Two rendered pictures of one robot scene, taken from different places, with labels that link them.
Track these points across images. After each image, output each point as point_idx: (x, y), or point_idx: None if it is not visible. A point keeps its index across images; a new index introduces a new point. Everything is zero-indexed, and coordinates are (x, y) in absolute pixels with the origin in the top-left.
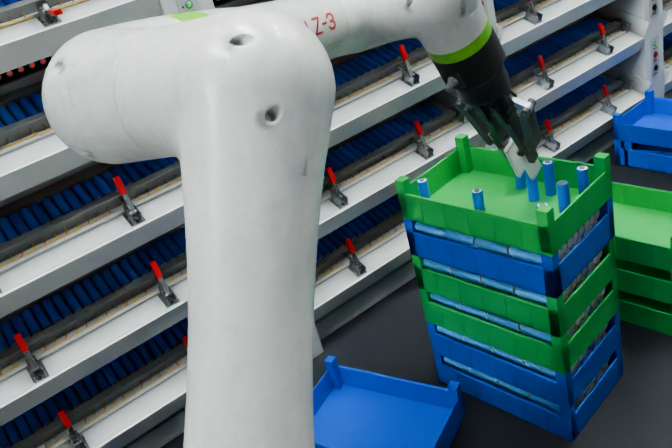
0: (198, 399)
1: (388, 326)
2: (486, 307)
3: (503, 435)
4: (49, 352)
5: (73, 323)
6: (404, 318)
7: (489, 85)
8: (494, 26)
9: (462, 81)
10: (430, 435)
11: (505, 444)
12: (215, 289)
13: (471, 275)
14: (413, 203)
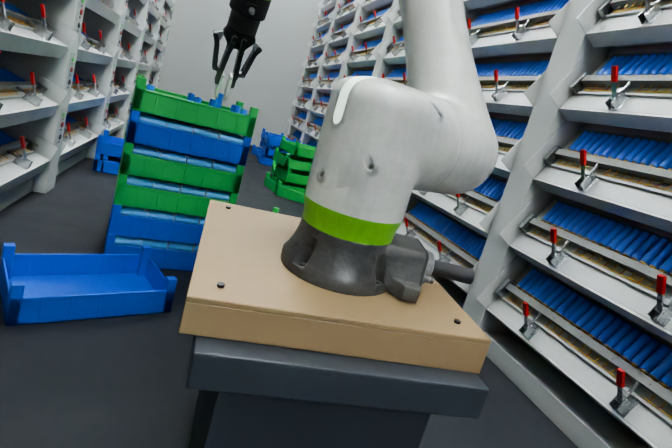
0: (459, 26)
1: (8, 241)
2: (186, 180)
3: (180, 278)
4: None
5: None
6: (19, 236)
7: (258, 24)
8: (79, 33)
9: (257, 13)
10: (134, 286)
11: (186, 281)
12: None
13: (179, 157)
14: (150, 97)
